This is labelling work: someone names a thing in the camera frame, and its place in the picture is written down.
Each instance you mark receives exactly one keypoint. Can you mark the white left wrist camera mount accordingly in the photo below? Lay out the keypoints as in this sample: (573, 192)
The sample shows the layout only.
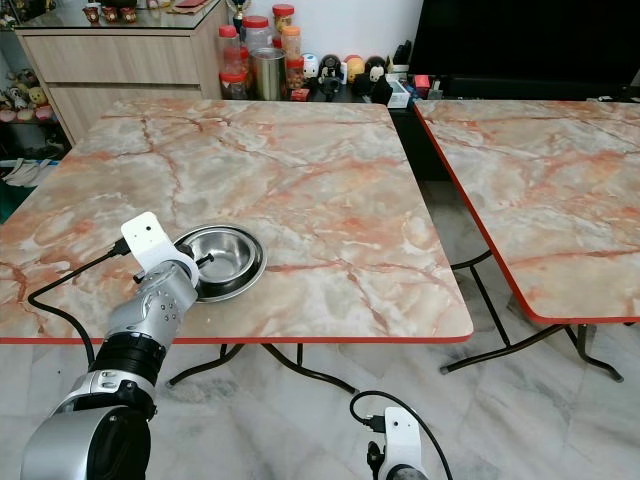
(156, 246)

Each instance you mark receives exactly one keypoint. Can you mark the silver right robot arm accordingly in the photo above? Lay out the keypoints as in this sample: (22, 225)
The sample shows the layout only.
(406, 473)

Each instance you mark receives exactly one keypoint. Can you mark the marble top folding table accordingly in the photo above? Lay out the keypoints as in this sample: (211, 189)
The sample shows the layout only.
(310, 190)
(550, 190)

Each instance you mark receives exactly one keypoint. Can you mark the black round figurine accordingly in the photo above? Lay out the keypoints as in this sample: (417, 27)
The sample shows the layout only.
(376, 72)

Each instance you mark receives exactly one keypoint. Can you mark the stainless steel bowl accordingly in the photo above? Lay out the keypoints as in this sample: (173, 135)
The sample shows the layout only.
(232, 258)

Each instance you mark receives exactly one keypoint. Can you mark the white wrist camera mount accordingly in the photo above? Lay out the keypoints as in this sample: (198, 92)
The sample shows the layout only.
(156, 246)
(402, 440)

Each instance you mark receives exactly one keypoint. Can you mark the light wooden drawer cabinet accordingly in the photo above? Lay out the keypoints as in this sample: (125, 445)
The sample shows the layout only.
(120, 65)

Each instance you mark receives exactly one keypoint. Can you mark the stainless steel tumbler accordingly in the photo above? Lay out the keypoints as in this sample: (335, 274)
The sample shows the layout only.
(268, 75)

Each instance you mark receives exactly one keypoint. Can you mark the orange snack plastic jar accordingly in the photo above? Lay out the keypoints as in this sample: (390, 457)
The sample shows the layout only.
(289, 36)

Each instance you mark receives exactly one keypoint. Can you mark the small red plastic jar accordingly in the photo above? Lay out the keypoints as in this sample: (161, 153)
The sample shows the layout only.
(296, 76)
(233, 85)

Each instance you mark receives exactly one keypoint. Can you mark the yellow round figurine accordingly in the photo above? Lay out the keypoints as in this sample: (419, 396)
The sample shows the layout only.
(354, 67)

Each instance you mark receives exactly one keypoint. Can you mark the wide red lid plastic jar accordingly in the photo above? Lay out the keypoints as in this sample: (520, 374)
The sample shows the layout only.
(255, 32)

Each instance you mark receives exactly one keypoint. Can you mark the black flat screen television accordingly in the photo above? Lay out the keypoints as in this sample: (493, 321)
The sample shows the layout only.
(520, 45)

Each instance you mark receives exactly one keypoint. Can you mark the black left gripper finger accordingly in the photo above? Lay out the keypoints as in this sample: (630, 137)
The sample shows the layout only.
(203, 261)

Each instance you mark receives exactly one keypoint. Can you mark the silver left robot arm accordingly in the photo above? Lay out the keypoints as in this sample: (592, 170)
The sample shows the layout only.
(155, 315)

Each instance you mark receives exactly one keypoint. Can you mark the tall red lid plastic jar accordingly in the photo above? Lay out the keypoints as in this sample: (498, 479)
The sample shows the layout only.
(228, 50)

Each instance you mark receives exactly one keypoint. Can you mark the teal plastic basket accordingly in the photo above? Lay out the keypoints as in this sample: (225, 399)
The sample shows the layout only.
(20, 195)

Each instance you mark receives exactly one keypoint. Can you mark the small white box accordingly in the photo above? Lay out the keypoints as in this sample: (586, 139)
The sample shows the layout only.
(400, 93)

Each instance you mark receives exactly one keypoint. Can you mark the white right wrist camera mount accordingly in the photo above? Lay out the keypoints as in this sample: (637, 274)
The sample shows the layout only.
(402, 440)

